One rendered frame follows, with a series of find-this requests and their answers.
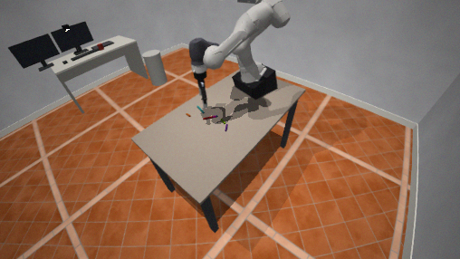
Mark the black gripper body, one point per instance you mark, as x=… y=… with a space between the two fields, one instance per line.
x=200 y=76

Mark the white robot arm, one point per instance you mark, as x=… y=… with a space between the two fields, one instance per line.
x=205 y=55

